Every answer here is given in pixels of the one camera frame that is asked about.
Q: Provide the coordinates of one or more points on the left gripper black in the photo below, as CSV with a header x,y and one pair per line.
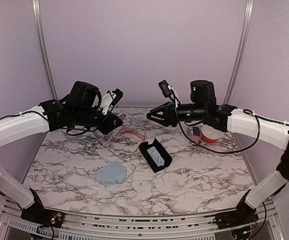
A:
x,y
107,126

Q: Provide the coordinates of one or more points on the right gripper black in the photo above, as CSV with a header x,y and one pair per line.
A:
x,y
169,108

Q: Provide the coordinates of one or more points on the pink frame sunglasses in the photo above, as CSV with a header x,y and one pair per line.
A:
x,y
127,139

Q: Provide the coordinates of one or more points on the black glasses case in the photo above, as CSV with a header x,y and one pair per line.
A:
x,y
168,159

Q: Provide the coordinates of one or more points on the blue cleaning cloth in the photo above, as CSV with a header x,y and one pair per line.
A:
x,y
155,158
111,174

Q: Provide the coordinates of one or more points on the clear purple lens sunglasses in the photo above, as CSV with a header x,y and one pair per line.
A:
x,y
128,121

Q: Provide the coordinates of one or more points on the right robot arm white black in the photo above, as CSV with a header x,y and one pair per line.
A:
x,y
228,118

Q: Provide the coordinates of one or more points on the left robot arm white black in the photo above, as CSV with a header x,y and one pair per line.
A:
x,y
84,109

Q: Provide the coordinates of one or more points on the striped flag glasses pouch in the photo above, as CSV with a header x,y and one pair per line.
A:
x,y
195,134

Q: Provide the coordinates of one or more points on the orange white bowl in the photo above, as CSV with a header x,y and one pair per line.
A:
x,y
210,135

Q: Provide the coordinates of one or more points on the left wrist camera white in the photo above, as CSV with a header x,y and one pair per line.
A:
x,y
111,98

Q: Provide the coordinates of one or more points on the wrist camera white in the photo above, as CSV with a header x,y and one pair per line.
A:
x,y
170,92
111,98

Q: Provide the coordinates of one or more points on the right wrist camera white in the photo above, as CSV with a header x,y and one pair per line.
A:
x,y
170,92

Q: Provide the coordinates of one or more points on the right aluminium frame post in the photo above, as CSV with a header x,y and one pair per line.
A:
x,y
244,35

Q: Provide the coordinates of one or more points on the aluminium frame post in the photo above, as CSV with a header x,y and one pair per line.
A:
x,y
36,7
244,35

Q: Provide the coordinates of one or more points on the left aluminium frame post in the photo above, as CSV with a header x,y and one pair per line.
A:
x,y
36,7

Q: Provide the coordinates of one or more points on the front aluminium rail base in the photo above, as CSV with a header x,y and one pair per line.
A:
x,y
265,225

